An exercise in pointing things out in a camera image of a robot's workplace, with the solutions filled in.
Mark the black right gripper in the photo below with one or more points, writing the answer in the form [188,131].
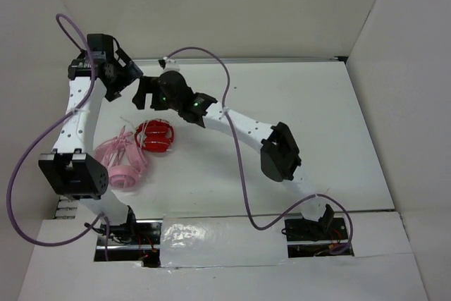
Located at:
[148,85]

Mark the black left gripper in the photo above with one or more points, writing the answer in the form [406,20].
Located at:
[130,73]

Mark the red headphones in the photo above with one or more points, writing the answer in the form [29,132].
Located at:
[155,136]

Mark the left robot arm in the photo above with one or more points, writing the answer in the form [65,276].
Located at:
[70,167]

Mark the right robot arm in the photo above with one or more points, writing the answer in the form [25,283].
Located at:
[275,144]

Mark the pink headphones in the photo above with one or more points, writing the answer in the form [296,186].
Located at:
[123,159]

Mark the white taped cover plate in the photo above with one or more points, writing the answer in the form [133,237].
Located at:
[220,242]

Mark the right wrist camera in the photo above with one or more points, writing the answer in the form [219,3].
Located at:
[168,64]

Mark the rear aluminium rail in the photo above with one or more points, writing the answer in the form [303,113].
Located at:
[189,61]

